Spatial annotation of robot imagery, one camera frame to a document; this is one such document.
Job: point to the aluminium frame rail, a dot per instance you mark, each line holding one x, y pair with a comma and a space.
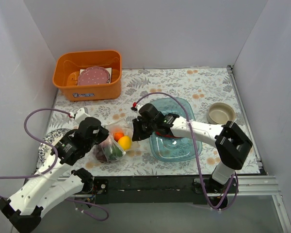
258, 208

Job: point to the green lime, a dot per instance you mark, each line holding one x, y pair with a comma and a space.
112, 152

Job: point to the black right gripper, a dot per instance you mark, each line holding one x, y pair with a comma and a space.
138, 128

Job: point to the clear zip top bag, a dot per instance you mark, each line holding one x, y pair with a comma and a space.
119, 126

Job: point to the orange fruit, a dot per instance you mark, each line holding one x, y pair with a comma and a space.
118, 135

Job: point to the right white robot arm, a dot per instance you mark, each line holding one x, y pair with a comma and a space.
232, 144

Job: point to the pink dotted plate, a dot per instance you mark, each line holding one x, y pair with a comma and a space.
94, 76

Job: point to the beige ceramic bowl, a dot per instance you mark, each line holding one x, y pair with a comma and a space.
220, 113

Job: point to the clear blue plastic tray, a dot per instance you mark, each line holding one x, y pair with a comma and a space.
172, 149

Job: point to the yellow lemon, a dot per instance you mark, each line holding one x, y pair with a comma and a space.
125, 142

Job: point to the orange plastic basket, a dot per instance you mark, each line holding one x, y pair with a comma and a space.
68, 69

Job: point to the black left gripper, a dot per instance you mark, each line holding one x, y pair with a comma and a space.
103, 135

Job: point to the blue patterned plate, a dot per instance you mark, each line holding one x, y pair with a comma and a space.
52, 138

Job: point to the upper red chili pepper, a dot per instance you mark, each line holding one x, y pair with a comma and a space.
166, 135

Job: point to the dark red grape bunch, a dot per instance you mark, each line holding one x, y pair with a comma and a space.
99, 154

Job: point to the floral tablecloth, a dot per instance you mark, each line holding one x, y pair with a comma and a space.
200, 87

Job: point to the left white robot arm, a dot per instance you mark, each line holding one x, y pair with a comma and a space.
26, 208

